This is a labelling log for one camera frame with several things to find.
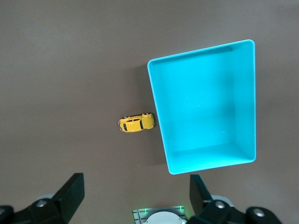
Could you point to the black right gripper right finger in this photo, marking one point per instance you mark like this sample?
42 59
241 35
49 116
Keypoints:
198 198

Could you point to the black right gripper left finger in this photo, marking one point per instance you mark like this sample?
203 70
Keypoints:
67 198

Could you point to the yellow beetle toy car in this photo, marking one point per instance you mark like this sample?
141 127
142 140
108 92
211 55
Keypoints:
136 123

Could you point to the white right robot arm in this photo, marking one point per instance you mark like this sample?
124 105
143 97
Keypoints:
163 218

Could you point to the teal plastic bin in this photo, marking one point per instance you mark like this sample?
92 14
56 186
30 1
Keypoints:
203 107

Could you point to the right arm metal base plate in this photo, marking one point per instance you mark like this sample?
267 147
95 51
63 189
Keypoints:
137 215

